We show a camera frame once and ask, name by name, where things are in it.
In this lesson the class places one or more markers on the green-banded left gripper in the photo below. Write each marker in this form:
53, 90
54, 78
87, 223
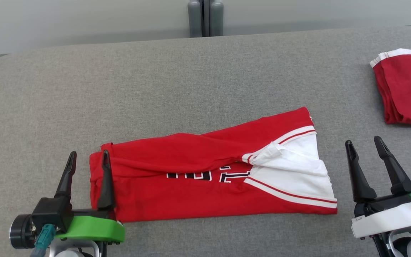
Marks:
95, 228

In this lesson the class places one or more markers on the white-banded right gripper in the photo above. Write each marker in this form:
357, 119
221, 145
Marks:
387, 219

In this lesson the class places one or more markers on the red shorts with white stripe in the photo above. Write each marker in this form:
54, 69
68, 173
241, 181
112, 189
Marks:
409, 92

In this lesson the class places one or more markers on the red white lettered jersey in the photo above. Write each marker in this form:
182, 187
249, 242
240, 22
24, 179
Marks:
191, 192

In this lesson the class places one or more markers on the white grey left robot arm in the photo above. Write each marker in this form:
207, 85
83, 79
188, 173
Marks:
73, 250

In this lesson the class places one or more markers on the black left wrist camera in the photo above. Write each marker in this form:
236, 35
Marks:
48, 214

